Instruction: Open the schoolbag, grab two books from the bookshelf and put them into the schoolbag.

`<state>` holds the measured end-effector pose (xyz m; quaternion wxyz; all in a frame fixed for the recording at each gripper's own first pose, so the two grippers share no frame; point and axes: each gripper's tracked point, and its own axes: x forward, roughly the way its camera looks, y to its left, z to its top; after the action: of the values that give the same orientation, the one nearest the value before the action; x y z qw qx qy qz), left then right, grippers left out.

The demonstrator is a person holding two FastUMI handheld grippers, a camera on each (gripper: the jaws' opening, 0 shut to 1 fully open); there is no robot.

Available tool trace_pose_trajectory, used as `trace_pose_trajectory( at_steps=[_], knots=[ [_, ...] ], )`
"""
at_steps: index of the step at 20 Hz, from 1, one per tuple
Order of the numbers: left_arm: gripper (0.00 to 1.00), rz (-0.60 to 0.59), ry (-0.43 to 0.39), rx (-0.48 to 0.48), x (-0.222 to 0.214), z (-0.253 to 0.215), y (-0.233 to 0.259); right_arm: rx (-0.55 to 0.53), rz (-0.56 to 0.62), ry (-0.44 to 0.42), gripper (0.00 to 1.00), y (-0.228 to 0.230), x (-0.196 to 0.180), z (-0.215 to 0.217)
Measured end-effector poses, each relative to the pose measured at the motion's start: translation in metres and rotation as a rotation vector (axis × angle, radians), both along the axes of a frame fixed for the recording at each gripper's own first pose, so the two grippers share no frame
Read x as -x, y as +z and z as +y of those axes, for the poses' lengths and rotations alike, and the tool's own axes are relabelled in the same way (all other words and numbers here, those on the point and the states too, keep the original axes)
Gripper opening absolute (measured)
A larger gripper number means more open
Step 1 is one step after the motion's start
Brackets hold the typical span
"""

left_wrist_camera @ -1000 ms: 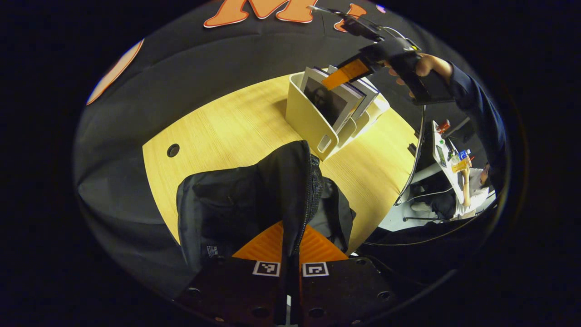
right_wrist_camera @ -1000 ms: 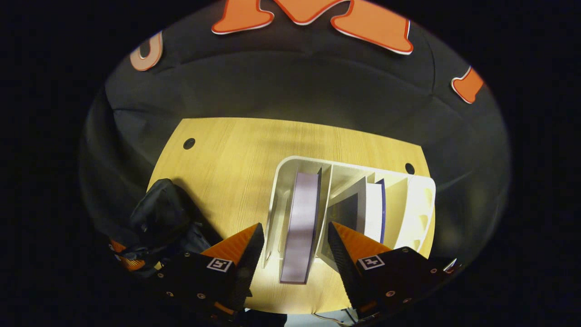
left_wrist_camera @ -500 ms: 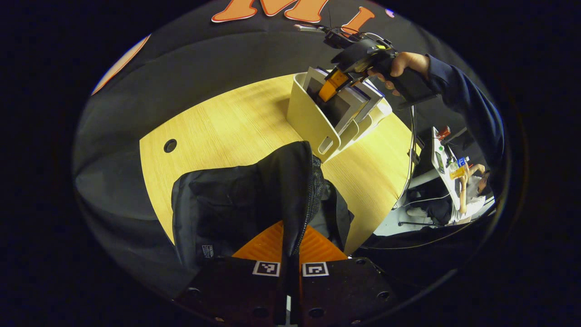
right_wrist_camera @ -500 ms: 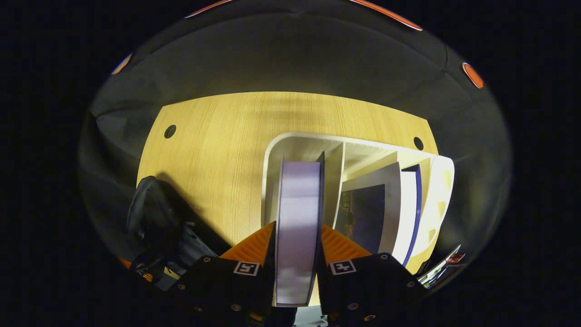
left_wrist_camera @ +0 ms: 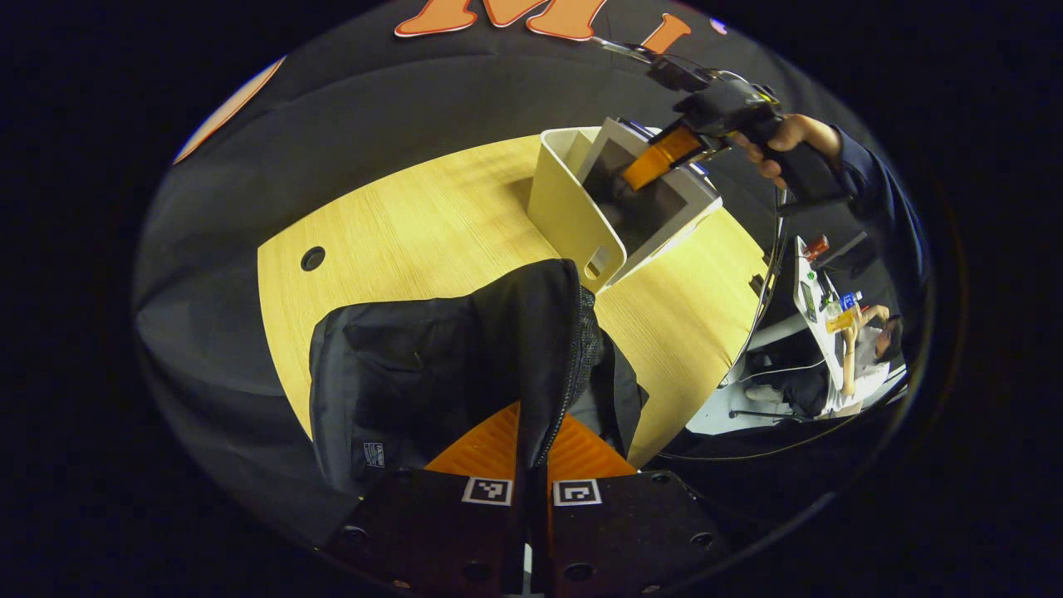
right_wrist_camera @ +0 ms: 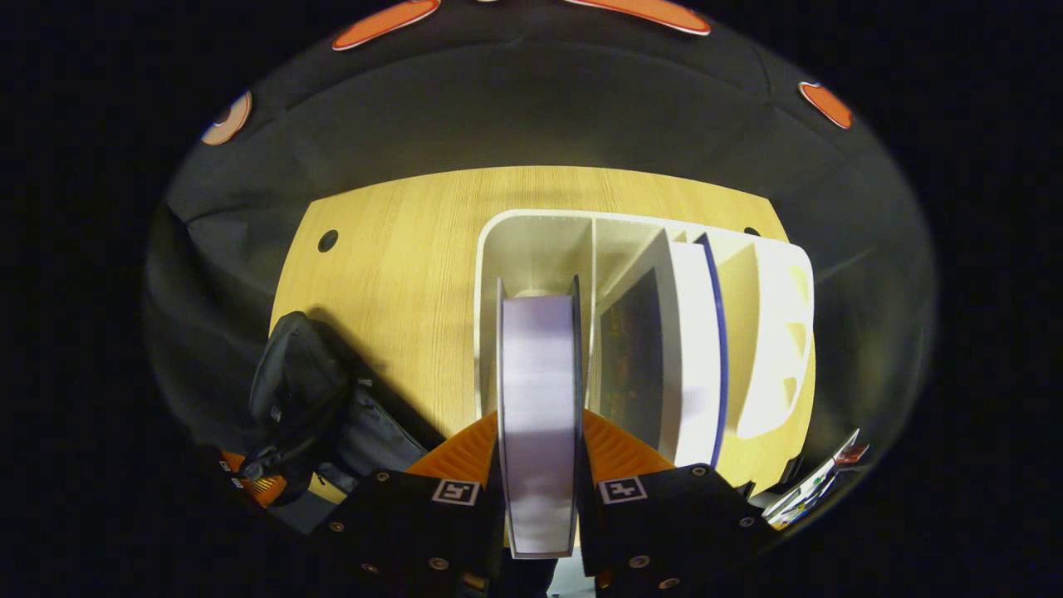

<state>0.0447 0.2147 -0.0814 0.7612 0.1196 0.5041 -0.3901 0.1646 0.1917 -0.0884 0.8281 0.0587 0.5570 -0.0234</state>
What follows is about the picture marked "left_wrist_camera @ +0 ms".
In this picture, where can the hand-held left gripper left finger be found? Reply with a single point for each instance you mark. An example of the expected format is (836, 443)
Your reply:
(432, 531)

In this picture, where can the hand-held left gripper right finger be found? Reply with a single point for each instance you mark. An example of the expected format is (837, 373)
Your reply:
(631, 531)

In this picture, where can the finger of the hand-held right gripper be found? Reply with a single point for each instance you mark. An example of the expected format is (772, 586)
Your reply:
(660, 158)

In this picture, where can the dark grey cover book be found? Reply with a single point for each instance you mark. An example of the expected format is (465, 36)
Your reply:
(648, 216)

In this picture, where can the white bookshelf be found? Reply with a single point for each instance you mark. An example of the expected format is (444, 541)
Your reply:
(565, 208)

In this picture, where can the black schoolbag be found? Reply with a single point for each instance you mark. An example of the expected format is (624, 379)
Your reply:
(432, 374)

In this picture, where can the orange blue snack packet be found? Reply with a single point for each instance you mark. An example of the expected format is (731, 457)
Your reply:
(840, 318)

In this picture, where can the black backdrop cloth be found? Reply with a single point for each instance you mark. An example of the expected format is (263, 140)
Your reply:
(415, 100)

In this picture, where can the white background desk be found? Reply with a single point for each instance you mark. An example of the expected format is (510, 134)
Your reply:
(832, 357)

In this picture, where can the grey metal frame pole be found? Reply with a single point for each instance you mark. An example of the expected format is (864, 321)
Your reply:
(782, 241)

